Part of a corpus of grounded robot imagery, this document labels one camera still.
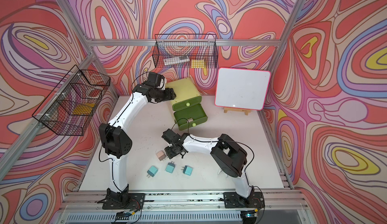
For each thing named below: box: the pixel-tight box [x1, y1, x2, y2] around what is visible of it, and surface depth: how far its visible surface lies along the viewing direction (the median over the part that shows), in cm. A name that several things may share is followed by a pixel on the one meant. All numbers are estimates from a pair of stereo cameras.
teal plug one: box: [146, 165, 159, 179], surface depth 84 cm
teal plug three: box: [180, 165, 193, 177], surface depth 84 cm
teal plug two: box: [165, 160, 176, 174], surface depth 85 cm
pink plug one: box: [156, 150, 166, 161], surface depth 88 cm
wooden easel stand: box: [223, 106, 252, 116], surface depth 107 cm
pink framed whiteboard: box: [214, 67, 272, 111], surface depth 103 cm
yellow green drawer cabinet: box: [165, 77, 208, 131], surface depth 94 cm
